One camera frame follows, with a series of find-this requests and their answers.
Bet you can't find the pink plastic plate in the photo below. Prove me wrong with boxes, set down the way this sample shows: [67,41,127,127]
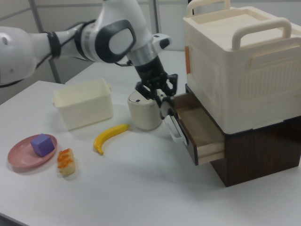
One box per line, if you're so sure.
[7,134,58,169]

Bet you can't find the small cream lidded trash can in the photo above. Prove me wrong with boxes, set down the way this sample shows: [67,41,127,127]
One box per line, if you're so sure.
[127,89,163,131]

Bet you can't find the purple cube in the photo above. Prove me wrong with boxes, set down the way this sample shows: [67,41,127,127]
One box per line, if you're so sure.
[30,133,55,157]

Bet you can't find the open drawer with white handle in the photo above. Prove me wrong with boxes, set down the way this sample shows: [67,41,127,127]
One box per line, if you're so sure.
[163,92,225,166]

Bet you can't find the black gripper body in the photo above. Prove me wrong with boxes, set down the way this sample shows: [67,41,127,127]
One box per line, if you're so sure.
[134,56,168,86]

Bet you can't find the cream rectangular plastic bin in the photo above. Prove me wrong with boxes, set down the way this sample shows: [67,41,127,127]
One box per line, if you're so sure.
[51,78,114,131]

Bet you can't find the yellow toy banana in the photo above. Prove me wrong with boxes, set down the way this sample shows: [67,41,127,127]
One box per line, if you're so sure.
[93,123,131,155]

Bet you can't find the dark wood drawer cabinet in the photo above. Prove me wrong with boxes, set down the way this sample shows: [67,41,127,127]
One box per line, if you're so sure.
[185,83,301,188]

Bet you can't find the cream storage box with handles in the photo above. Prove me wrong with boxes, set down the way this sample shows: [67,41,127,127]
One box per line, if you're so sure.
[182,0,301,135]

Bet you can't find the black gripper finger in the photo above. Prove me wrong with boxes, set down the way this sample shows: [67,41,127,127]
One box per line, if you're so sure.
[135,81,163,111]
[160,73,179,118]

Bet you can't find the toy sushi with orange topping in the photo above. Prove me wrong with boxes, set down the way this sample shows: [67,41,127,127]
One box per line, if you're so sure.
[57,148,77,176]

